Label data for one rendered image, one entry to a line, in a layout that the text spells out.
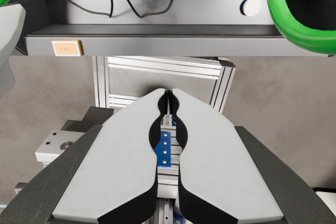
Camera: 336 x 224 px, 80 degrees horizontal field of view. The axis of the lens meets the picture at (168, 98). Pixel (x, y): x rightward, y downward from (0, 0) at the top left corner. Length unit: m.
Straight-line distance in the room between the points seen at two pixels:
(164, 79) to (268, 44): 0.89
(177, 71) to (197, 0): 0.76
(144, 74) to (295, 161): 1.70
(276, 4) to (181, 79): 1.09
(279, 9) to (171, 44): 0.25
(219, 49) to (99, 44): 0.24
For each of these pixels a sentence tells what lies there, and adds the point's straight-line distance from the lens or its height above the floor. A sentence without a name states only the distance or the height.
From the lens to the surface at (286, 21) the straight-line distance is 0.19.
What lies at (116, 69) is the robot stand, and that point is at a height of 0.21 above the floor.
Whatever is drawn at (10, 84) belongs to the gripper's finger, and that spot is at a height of 1.22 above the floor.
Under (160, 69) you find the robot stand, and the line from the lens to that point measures 1.24.
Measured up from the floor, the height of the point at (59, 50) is 0.96.
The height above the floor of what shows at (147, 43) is 0.95.
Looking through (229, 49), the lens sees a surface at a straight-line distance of 0.44.
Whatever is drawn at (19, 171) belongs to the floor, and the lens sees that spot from 2.64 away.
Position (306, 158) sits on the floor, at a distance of 2.38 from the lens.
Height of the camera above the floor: 1.35
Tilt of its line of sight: 59 degrees down
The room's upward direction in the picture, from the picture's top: 179 degrees counter-clockwise
